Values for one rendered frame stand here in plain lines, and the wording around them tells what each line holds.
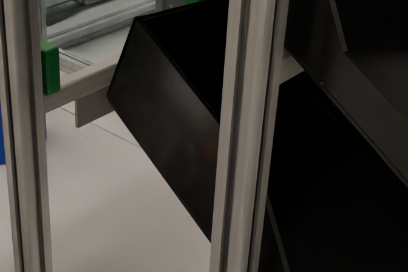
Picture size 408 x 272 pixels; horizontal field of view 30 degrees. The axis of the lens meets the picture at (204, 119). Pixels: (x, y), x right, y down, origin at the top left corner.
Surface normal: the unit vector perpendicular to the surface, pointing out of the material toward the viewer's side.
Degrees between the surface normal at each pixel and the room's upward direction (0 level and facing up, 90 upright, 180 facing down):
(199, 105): 90
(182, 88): 90
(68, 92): 90
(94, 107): 90
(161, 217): 0
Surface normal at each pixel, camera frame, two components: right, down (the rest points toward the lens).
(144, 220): 0.05, -0.87
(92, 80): 0.78, 0.34
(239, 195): -0.63, 0.35
